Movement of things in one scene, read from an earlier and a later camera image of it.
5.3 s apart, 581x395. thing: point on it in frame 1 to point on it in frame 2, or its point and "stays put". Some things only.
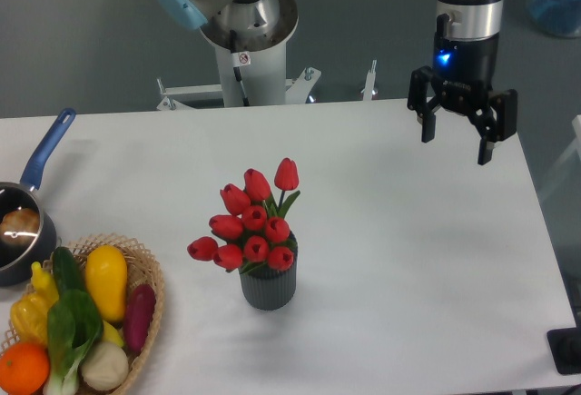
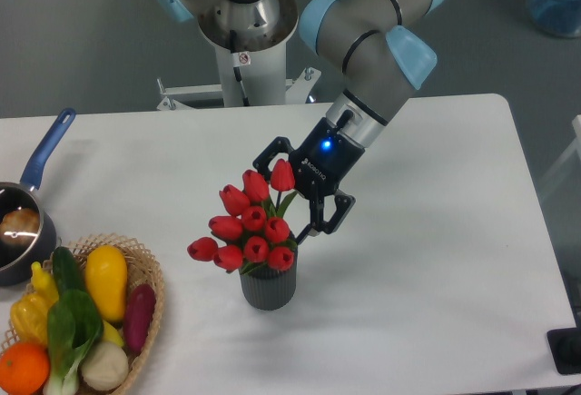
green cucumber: [68, 273] stays put
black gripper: [467, 70] to [321, 161]
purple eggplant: [139, 312] stays put
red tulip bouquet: [253, 231] stays put
